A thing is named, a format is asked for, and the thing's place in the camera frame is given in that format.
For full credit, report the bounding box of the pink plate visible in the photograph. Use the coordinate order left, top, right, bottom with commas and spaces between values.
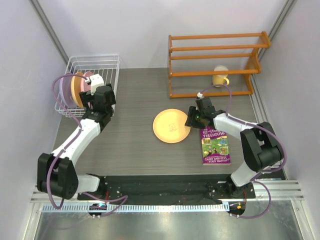
80, 71, 94, 108

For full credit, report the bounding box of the yellow plate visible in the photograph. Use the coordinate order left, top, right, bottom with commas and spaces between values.
70, 71, 84, 108
152, 108, 191, 144

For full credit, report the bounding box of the purple plate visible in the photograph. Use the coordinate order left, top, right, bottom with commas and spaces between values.
59, 72, 77, 109

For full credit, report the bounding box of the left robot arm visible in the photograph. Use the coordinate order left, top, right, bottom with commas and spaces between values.
37, 84, 116, 200

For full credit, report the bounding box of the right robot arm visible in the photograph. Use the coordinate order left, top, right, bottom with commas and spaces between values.
185, 93, 287, 198

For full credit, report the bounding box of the orange wooden shelf rack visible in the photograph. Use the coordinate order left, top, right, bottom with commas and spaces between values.
167, 31, 271, 99

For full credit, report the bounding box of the purple storey treehouse book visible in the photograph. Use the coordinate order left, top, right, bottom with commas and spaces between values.
200, 127, 231, 166

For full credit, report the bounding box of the yellow mug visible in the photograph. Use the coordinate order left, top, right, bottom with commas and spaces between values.
212, 65, 230, 88

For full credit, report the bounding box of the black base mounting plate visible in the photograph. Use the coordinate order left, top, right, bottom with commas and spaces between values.
89, 174, 256, 206

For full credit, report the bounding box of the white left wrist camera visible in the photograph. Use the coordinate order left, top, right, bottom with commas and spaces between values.
84, 74, 104, 95

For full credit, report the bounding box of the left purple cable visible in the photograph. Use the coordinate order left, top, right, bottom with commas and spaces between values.
46, 73, 130, 220

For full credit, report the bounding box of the purple cable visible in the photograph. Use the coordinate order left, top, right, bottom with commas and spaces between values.
46, 73, 130, 220
197, 84, 288, 220

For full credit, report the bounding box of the white wire dish rack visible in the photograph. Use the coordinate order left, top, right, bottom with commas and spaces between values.
54, 54, 120, 118

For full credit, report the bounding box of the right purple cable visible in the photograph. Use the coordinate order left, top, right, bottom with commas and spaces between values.
197, 84, 288, 220

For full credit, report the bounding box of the slotted cable duct rail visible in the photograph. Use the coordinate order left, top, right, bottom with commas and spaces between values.
42, 202, 230, 213

